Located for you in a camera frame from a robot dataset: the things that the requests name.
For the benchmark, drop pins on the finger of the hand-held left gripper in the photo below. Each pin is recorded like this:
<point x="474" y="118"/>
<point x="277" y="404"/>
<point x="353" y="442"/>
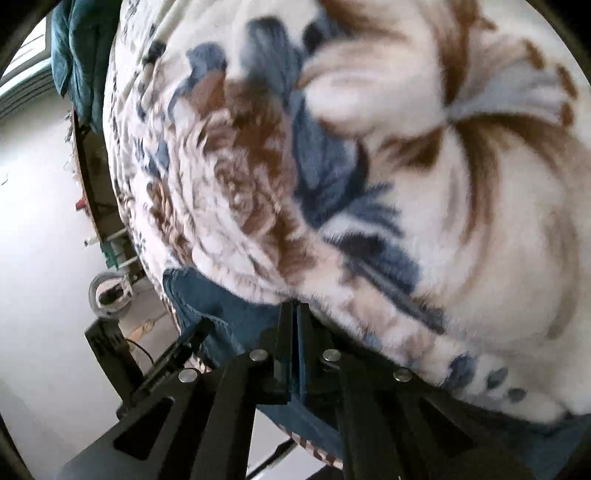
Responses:
<point x="108" y="341"/>
<point x="182" y="348"/>

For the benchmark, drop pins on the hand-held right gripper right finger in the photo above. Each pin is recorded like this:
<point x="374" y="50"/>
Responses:
<point x="304" y="355"/>

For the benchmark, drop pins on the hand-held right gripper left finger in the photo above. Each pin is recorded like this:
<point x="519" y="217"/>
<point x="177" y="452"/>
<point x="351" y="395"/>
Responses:
<point x="286" y="350"/>

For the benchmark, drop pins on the blue denim pants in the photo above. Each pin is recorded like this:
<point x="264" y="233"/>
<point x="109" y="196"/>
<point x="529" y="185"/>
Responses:
<point x="217" y="314"/>

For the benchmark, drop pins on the white and teal rack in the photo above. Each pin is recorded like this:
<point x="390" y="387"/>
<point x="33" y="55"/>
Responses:
<point x="117" y="251"/>

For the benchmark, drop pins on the small red item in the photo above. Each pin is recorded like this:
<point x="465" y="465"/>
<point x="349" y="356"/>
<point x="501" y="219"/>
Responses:
<point x="81" y="203"/>

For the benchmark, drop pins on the wooden desk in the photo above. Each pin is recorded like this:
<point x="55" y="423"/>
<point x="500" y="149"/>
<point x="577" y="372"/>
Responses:
<point x="92" y="184"/>

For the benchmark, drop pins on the floral bed blanket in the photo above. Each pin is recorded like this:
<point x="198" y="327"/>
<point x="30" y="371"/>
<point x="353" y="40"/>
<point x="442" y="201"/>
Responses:
<point x="369" y="161"/>

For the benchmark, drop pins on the window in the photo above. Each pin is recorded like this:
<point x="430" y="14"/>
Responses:
<point x="25" y="78"/>

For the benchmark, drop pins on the teal folded quilt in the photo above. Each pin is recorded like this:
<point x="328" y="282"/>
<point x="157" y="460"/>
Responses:
<point x="76" y="55"/>

